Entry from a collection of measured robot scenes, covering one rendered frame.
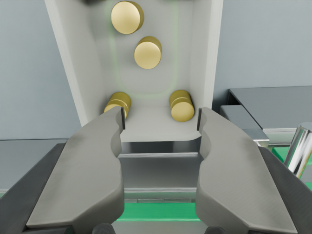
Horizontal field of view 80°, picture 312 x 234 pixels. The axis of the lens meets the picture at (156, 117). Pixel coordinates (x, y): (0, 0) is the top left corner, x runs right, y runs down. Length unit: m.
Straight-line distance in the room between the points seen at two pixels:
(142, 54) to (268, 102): 0.18
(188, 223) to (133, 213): 0.07
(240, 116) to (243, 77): 0.11
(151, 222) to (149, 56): 0.21
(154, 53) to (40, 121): 0.27
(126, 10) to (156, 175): 0.22
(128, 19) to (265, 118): 0.20
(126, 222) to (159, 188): 0.06
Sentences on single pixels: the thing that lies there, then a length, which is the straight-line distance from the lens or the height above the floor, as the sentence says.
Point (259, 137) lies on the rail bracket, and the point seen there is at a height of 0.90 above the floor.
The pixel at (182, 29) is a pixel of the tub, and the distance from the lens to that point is 0.28.
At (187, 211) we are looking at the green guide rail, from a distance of 0.28.
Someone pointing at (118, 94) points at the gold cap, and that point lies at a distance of 0.30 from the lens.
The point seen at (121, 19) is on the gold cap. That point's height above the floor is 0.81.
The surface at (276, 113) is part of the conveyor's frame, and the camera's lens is 0.28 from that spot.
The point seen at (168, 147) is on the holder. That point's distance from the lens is 0.33.
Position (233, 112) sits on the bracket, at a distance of 0.26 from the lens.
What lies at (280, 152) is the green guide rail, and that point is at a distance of 0.24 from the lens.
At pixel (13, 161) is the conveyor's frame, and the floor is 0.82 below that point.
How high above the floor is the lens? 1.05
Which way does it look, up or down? 60 degrees down
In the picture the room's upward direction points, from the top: 176 degrees counter-clockwise
